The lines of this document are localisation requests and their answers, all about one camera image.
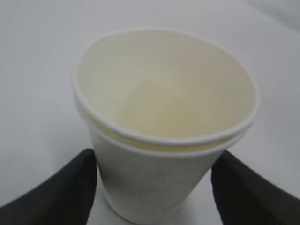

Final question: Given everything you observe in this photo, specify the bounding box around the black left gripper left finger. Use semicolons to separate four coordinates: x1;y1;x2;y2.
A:
0;149;97;225

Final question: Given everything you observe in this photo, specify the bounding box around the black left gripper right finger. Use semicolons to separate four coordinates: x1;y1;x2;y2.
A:
210;151;300;225

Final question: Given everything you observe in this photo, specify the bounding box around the white paper cup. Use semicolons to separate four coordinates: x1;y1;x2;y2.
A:
72;29;259;225

